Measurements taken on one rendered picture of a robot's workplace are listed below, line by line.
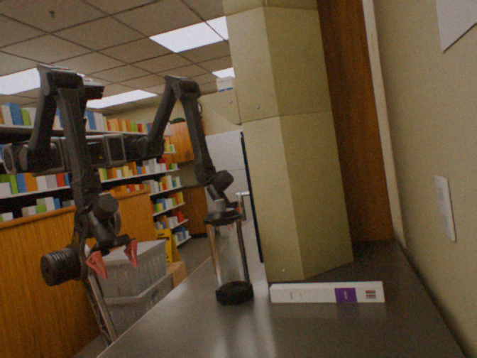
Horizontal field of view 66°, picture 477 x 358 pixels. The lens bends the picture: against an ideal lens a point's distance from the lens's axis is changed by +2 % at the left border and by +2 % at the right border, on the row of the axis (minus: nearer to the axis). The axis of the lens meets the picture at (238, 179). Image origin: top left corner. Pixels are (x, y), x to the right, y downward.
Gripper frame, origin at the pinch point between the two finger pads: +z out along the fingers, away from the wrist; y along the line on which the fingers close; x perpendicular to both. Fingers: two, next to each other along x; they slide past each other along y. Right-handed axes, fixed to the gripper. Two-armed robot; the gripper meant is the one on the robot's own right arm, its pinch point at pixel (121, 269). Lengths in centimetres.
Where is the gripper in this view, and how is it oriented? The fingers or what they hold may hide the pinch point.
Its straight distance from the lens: 114.5
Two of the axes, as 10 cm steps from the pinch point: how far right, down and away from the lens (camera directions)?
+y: 6.6, -1.3, 7.4
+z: 5.0, 8.2, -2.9
